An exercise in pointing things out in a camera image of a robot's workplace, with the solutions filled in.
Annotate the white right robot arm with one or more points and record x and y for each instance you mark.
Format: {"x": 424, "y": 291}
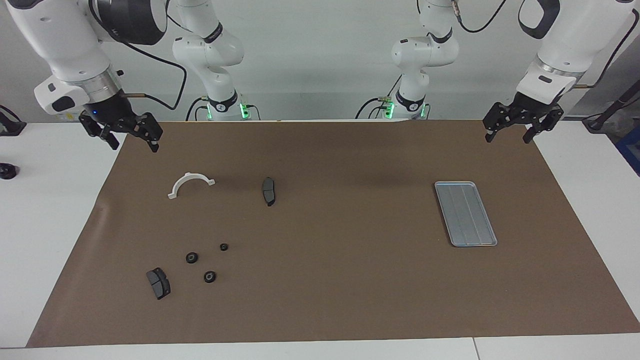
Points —
{"x": 60, "y": 45}

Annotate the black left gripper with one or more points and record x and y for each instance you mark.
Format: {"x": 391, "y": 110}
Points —
{"x": 530, "y": 111}

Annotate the black round knob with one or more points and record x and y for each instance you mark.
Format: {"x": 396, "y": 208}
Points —
{"x": 7, "y": 171}

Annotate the dark grey brake pad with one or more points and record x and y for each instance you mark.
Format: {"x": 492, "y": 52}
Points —
{"x": 159, "y": 284}

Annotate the black table clamp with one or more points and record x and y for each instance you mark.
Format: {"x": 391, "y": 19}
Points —
{"x": 11, "y": 126}

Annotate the white semicircular bracket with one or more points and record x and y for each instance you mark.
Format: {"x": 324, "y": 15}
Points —
{"x": 190, "y": 175}

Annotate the brown table mat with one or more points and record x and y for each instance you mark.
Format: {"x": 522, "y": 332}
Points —
{"x": 325, "y": 275}

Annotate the blue crate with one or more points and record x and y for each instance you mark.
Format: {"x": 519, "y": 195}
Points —
{"x": 632, "y": 150}

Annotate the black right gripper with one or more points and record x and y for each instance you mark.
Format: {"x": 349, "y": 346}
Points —
{"x": 112, "y": 112}

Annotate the white labelled box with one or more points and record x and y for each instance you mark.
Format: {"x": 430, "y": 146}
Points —
{"x": 70, "y": 117}

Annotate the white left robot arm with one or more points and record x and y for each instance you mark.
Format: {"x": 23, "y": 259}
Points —
{"x": 575, "y": 45}

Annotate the black stand rod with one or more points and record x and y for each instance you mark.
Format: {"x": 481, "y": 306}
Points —
{"x": 615, "y": 105}

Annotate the grey metal tray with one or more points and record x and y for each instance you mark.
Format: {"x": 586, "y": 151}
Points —
{"x": 470, "y": 225}

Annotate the dark curved brake pad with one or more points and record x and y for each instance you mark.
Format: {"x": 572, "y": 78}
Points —
{"x": 269, "y": 192}

